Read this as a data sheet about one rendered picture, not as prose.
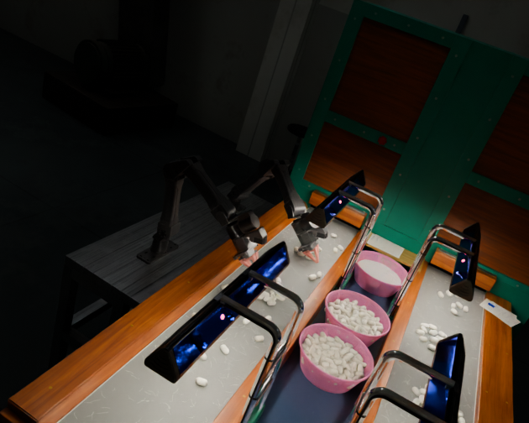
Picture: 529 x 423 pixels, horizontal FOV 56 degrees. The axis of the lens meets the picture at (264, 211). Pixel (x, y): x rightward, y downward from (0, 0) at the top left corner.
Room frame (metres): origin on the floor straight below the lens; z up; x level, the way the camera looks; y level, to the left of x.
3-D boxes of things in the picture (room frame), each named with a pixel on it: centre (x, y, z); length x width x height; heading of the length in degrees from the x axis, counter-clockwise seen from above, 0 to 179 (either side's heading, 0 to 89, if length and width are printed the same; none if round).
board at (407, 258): (2.27, -0.66, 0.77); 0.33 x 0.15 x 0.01; 73
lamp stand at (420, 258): (1.83, -0.74, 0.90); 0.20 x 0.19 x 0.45; 163
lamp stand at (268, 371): (1.02, -0.07, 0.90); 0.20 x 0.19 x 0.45; 163
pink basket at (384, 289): (2.06, -0.60, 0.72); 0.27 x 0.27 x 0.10
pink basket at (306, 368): (1.37, -0.39, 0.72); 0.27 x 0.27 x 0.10
